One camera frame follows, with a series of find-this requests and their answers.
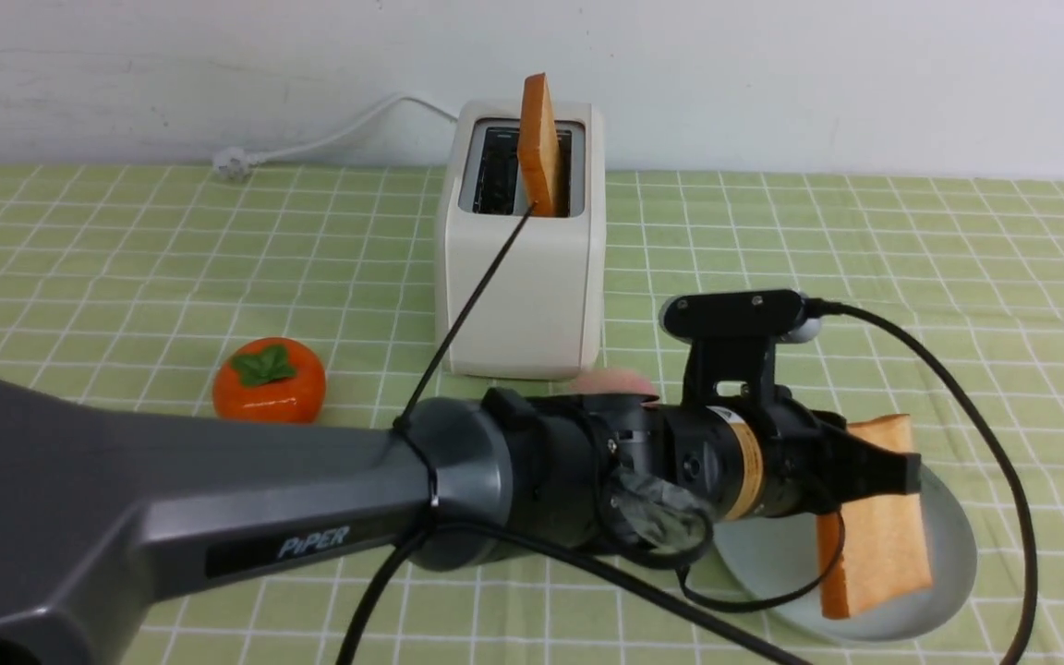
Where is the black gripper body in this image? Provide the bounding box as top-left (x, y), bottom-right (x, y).
top-left (661, 395), bottom-right (852, 521)

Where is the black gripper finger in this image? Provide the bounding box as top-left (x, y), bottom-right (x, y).
top-left (818, 429), bottom-right (922, 514)

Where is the toast slice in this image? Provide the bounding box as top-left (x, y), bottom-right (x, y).
top-left (516, 72), bottom-right (564, 218)
top-left (816, 414), bottom-right (935, 621)

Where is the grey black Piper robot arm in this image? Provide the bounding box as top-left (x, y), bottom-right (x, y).
top-left (0, 380), bottom-right (922, 664)

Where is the white two-slot toaster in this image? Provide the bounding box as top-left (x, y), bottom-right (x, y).
top-left (432, 100), bottom-right (606, 380)

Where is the light blue round plate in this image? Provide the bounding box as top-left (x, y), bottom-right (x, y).
top-left (714, 468), bottom-right (978, 647)

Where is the pink peach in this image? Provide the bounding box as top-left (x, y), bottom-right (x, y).
top-left (567, 367), bottom-right (659, 400)

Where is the green checkered tablecloth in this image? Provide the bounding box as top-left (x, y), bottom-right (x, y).
top-left (0, 165), bottom-right (1064, 664)

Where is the orange persimmon with green leaf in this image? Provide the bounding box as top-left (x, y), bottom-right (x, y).
top-left (212, 337), bottom-right (328, 423)

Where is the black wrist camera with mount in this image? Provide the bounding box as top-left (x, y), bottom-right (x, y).
top-left (659, 289), bottom-right (822, 405)

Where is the black cable tie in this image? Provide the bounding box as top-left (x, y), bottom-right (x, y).
top-left (393, 203), bottom-right (536, 435)

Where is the white power cord with plug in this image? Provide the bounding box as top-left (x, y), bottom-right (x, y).
top-left (213, 94), bottom-right (461, 180)

